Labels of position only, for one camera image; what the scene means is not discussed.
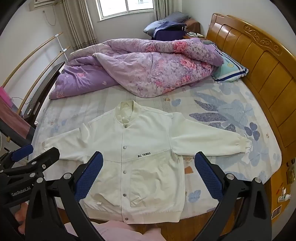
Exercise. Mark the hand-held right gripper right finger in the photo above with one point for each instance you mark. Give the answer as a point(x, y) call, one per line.
point(208, 178)

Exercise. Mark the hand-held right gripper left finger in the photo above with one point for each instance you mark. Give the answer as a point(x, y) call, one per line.
point(90, 178)

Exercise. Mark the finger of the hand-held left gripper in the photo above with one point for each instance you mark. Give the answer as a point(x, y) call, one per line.
point(49, 155)
point(22, 153)

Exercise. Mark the white snap-button jacket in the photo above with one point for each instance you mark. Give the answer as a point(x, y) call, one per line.
point(143, 176)

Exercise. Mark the person's left hand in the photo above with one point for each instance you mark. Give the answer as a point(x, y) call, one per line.
point(20, 215)

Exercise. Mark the pink cloth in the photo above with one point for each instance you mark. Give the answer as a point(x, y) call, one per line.
point(11, 115)

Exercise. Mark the person's pink pants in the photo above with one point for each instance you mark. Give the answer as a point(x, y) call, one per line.
point(120, 231)

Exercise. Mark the bed with floral sheet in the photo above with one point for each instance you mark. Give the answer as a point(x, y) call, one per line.
point(219, 111)

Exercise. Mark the wooden nightstand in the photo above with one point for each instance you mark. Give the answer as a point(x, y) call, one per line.
point(277, 180)

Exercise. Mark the black flat screen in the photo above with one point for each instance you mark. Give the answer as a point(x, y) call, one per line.
point(46, 85)

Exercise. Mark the white plastic bottle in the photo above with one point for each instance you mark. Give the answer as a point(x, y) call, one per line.
point(284, 197)

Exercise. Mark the blue striped pillow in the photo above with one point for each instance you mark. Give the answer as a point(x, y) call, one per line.
point(229, 69)

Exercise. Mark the purple floral quilt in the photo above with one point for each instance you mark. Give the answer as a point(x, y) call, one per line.
point(150, 69)

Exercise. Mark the wooden headboard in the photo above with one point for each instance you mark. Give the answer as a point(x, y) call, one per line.
point(266, 69)

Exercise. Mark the striped beige curtain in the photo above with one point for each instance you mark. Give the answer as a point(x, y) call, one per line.
point(78, 25)

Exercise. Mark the white air conditioner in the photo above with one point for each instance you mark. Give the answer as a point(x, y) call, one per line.
point(37, 4)

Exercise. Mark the dark purple cloth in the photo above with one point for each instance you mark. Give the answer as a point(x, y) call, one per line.
point(168, 33)

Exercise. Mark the brown chair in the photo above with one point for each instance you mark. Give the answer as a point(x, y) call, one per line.
point(193, 25)

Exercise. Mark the window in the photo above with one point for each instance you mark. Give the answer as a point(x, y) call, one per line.
point(115, 8)

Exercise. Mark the pile of dark pillows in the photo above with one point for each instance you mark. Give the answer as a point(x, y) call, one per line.
point(171, 18)

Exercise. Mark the dark grey frame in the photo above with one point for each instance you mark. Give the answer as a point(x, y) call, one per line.
point(13, 136)

